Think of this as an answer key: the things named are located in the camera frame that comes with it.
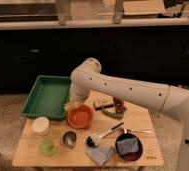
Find white lidded container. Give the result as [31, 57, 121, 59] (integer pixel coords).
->
[32, 117, 50, 135]

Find orange bowl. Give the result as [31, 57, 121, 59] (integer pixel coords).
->
[67, 105, 93, 129]

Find blue sponge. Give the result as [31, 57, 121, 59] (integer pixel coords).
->
[117, 138, 139, 155]

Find small metal cup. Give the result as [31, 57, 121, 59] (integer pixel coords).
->
[62, 131, 77, 148]

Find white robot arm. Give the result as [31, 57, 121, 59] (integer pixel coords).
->
[70, 58, 189, 171]

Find green plastic cup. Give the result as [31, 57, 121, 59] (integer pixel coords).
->
[39, 139, 55, 156]

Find green pea pod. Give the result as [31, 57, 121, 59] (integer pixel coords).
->
[101, 109, 124, 120]

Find green plastic tray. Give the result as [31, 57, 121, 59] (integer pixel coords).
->
[21, 75, 71, 120]

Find black handled knife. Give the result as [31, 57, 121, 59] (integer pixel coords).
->
[93, 102, 114, 111]

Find blue grey cloth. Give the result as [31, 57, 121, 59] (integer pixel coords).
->
[85, 147, 116, 166]

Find dark red grapes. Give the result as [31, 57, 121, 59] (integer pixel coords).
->
[113, 98, 126, 114]

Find silver fork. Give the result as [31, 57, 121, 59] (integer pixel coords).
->
[119, 128, 151, 134]

